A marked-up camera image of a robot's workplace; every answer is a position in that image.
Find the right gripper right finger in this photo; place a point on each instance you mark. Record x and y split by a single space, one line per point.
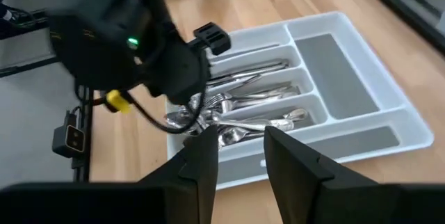
306 182

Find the silver metal fork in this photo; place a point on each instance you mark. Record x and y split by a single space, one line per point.
222 98
271 93
250 100

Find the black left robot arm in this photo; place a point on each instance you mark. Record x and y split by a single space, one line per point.
97 43

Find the silver metal spoon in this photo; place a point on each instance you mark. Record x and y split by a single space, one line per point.
179 118
233 135
257 125
297 113

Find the silver table knife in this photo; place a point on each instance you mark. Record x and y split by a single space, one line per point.
250 72
236 78

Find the white plastic cutlery tray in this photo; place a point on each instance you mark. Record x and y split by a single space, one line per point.
347 78

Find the black adapter box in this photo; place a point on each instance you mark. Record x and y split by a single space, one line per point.
68 138

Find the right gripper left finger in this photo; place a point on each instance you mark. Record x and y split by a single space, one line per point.
194 182

